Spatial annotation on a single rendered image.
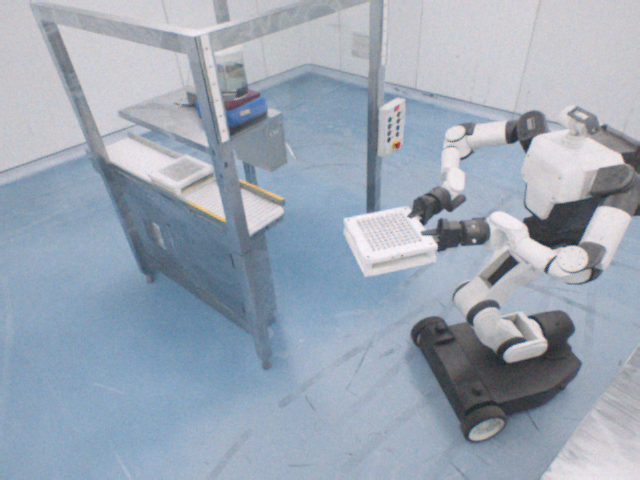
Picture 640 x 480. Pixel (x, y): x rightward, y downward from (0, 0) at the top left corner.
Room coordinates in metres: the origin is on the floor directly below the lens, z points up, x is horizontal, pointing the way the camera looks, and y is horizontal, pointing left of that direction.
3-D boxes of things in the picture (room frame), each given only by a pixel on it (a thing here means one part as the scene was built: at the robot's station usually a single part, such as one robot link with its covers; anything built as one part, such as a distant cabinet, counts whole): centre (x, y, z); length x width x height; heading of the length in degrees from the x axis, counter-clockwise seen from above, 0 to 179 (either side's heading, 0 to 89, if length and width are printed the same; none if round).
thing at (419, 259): (1.19, -0.24, 0.99); 0.24 x 0.24 x 0.02; 11
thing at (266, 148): (1.77, 0.21, 1.14); 0.22 x 0.11 x 0.20; 47
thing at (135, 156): (2.08, 0.72, 0.81); 1.35 x 0.25 x 0.05; 47
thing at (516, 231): (1.14, -0.62, 1.04); 0.13 x 0.07 x 0.09; 29
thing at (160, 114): (1.81, 0.45, 1.25); 0.62 x 0.38 x 0.04; 47
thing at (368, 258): (1.19, -0.24, 1.03); 0.25 x 0.24 x 0.02; 11
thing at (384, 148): (2.17, -0.43, 0.97); 0.17 x 0.06 x 0.26; 137
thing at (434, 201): (1.34, -0.41, 1.03); 0.12 x 0.10 x 0.13; 133
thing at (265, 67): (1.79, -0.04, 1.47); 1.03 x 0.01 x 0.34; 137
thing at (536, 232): (1.33, -0.95, 0.85); 0.28 x 0.13 x 0.18; 101
